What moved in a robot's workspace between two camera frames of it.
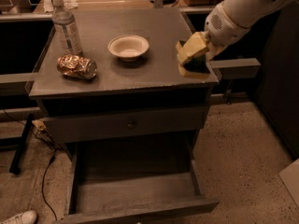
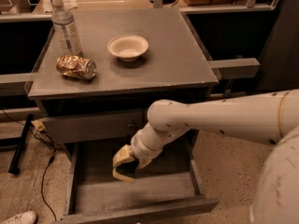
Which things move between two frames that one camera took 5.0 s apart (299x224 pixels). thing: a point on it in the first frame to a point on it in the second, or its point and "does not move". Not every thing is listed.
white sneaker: [25, 217] does not move
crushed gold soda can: [77, 66] does not move
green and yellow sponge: [192, 56] to [126, 171]
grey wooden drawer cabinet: [124, 119] does not move
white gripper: [221, 28] to [139, 148]
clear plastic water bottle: [66, 29] does not move
